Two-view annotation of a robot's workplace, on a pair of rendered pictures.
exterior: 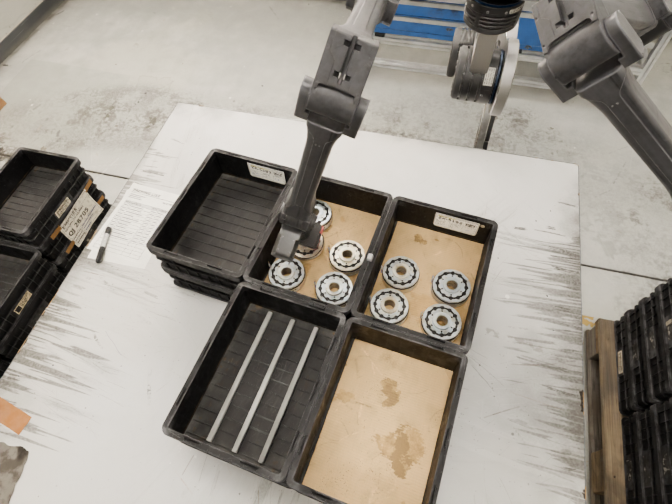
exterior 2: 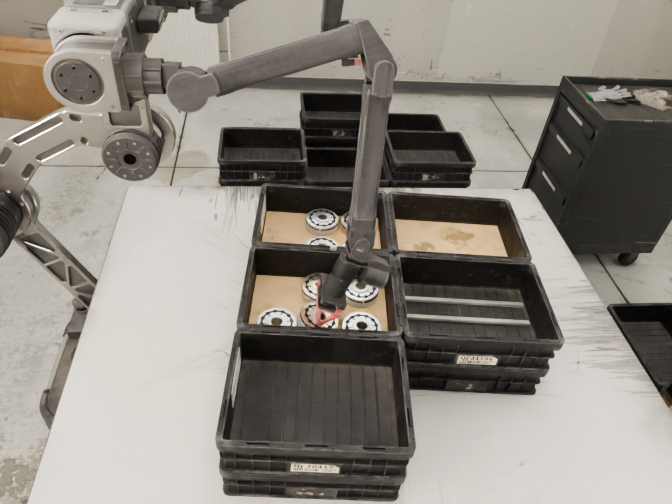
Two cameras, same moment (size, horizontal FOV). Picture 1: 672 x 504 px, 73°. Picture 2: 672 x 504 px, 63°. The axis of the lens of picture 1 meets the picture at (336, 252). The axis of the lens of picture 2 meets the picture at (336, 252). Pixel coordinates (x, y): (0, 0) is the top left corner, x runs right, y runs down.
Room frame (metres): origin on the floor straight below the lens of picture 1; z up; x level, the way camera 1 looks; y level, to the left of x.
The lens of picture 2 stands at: (1.13, 0.93, 1.93)
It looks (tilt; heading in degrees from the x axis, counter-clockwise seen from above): 41 degrees down; 242
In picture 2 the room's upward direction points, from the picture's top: 6 degrees clockwise
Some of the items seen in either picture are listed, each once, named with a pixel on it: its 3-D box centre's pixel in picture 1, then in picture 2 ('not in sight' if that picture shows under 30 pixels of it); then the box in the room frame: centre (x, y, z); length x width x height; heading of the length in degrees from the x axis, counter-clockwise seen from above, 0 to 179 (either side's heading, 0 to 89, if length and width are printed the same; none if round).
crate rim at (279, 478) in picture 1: (260, 371); (473, 298); (0.33, 0.20, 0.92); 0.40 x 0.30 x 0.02; 156
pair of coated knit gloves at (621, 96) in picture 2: not in sight; (610, 93); (-1.11, -0.74, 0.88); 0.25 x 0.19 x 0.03; 162
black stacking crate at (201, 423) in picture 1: (263, 377); (468, 311); (0.33, 0.20, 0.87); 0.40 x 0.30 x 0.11; 156
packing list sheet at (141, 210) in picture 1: (135, 223); not in sight; (0.95, 0.69, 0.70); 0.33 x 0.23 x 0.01; 162
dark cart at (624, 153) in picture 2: not in sight; (604, 178); (-1.20, -0.63, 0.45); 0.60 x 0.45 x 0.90; 162
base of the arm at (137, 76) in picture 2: not in sight; (142, 75); (1.03, -0.15, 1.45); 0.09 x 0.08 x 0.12; 72
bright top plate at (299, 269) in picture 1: (286, 273); (361, 327); (0.62, 0.14, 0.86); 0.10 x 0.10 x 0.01
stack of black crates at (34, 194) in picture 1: (52, 219); not in sight; (1.26, 1.25, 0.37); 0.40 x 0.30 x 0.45; 162
